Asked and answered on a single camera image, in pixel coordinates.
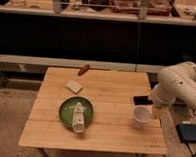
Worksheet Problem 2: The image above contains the green ceramic bowl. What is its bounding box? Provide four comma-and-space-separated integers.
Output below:
58, 97, 94, 128

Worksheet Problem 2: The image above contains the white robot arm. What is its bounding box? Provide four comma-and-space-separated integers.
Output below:
148, 61, 196, 119

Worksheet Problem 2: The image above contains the white paper cup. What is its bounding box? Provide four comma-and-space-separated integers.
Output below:
132, 105, 151, 128

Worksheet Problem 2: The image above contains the black flat phone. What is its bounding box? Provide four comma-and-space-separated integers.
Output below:
133, 96, 152, 106

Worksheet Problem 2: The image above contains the black power box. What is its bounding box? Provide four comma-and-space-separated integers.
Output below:
176, 123, 196, 143

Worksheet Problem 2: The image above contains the wooden table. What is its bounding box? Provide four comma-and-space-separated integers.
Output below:
18, 67, 167, 155

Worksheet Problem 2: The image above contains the white cylindrical bottle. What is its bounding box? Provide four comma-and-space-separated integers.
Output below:
72, 103, 85, 133

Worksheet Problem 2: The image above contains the red brown sausage toy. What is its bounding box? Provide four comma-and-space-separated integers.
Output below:
78, 64, 90, 76

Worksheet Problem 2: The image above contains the beige sponge block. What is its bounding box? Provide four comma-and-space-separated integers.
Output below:
65, 80, 83, 94

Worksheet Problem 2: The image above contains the wooden shelf with clutter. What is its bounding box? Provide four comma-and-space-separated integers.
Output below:
0, 0, 196, 25

